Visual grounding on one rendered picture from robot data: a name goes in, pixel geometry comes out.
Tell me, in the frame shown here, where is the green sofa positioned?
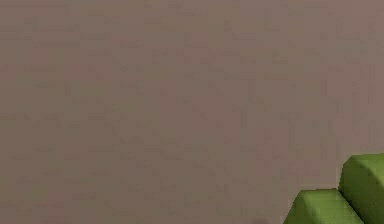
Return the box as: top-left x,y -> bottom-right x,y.
283,152 -> 384,224

